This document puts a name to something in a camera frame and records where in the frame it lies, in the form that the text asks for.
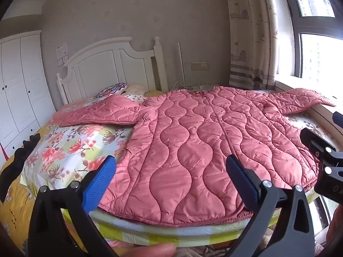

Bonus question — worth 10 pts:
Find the paper wall note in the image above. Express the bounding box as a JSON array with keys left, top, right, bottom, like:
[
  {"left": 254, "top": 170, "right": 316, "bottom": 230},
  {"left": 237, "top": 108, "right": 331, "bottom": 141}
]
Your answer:
[{"left": 55, "top": 42, "right": 70, "bottom": 67}]

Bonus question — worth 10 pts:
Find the person's right forearm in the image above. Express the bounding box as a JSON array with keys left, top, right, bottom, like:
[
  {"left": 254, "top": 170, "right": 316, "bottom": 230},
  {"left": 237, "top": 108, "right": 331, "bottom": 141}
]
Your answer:
[{"left": 327, "top": 203, "right": 343, "bottom": 245}]

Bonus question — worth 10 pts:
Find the wall socket panel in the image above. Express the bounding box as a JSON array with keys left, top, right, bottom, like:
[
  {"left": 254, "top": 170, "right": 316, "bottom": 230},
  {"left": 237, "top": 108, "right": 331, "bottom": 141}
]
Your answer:
[{"left": 190, "top": 61, "right": 209, "bottom": 71}]

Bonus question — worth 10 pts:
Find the yellow printed blanket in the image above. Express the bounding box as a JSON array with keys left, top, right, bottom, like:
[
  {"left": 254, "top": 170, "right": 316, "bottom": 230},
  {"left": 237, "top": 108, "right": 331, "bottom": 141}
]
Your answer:
[{"left": 0, "top": 127, "right": 89, "bottom": 250}]

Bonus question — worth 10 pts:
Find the white bed headboard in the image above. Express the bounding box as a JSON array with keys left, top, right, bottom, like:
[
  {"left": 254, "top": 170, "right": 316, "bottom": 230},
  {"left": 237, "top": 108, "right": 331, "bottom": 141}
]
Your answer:
[{"left": 56, "top": 36, "right": 169, "bottom": 105}]

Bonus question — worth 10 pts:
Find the white wardrobe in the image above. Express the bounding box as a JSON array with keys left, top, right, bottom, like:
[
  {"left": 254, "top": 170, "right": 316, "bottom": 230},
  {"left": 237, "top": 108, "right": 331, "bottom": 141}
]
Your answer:
[{"left": 0, "top": 30, "right": 57, "bottom": 164}]

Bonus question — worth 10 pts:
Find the white nightstand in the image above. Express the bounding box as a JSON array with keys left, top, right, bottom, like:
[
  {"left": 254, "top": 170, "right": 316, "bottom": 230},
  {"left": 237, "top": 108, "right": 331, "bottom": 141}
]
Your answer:
[{"left": 171, "top": 85, "right": 215, "bottom": 92}]

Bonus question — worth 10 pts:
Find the purple patterned pillow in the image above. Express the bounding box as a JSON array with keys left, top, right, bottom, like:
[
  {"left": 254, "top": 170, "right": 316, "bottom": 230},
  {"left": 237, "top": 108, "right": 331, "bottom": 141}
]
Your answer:
[{"left": 93, "top": 82, "right": 128, "bottom": 99}]

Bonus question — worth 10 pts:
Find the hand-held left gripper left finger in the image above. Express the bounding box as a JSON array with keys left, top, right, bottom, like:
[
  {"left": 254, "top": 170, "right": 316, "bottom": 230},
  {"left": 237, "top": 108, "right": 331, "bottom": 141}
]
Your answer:
[{"left": 28, "top": 155, "right": 118, "bottom": 257}]

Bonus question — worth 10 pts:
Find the dark cloth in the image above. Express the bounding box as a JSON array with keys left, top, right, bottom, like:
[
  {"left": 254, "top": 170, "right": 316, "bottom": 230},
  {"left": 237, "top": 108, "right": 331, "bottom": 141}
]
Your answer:
[{"left": 0, "top": 133, "right": 41, "bottom": 203}]

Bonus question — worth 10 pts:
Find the cream checked pillow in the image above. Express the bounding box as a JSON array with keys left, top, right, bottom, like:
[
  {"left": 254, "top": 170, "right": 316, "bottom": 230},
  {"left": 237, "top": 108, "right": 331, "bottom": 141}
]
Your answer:
[{"left": 123, "top": 84, "right": 148, "bottom": 102}]

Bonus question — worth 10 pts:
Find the pink quilted jacket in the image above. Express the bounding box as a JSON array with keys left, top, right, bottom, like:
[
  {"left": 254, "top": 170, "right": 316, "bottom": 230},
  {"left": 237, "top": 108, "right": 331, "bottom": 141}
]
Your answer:
[{"left": 59, "top": 86, "right": 337, "bottom": 229}]

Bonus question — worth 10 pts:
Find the window sill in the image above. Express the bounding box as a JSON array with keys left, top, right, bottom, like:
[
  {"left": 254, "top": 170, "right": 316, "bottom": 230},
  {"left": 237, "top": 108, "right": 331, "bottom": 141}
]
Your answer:
[{"left": 275, "top": 77, "right": 343, "bottom": 150}]

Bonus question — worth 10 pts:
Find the person's left hand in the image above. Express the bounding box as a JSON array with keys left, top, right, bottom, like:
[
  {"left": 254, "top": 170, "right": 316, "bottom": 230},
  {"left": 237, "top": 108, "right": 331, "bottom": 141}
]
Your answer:
[{"left": 125, "top": 242, "right": 177, "bottom": 257}]

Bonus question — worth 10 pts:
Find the window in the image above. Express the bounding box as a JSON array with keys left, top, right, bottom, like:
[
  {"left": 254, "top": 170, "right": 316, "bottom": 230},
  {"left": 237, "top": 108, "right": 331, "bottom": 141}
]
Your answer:
[{"left": 277, "top": 0, "right": 343, "bottom": 98}]

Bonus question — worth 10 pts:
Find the printed striped curtain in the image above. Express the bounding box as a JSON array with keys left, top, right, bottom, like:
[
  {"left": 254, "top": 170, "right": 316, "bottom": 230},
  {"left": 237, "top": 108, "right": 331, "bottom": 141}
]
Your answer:
[{"left": 223, "top": 0, "right": 295, "bottom": 90}]

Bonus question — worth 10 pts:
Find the floral bedsheet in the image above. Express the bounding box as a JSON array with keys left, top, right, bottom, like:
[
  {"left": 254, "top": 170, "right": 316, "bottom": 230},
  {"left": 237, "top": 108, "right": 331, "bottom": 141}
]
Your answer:
[{"left": 20, "top": 89, "right": 343, "bottom": 249}]

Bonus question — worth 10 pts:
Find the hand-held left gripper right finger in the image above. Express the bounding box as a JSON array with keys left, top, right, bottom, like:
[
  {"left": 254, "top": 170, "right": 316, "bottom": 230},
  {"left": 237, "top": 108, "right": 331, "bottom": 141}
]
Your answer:
[{"left": 226, "top": 154, "right": 316, "bottom": 257}]

